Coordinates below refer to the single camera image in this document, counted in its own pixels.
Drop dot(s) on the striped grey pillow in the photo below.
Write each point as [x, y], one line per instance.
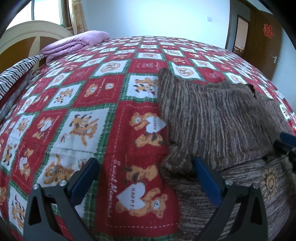
[11, 75]

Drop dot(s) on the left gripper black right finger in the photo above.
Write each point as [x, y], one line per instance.
[251, 220]

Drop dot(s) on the folded purple quilt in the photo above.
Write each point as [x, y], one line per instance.
[73, 44]

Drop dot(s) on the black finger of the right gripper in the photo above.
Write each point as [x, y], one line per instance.
[288, 139]
[286, 148]

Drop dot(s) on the red door decoration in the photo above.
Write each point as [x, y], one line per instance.
[268, 31]

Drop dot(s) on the silver door handle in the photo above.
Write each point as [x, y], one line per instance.
[274, 59]

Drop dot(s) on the dark door frame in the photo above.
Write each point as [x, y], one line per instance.
[239, 20]

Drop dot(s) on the beige patterned curtain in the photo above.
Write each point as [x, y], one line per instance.
[77, 17]

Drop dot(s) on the red checkered cartoon bedspread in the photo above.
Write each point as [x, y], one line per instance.
[102, 103]

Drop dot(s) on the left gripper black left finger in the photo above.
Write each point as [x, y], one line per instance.
[40, 222]

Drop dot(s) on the brown striped knit sweater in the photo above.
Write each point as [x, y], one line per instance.
[232, 128]

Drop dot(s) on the window with metal frame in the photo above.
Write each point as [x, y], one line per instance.
[54, 11]

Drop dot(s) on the brown wooden door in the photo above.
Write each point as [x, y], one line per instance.
[259, 49]

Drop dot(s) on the cream and brown headboard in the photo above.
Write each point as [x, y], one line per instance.
[27, 39]

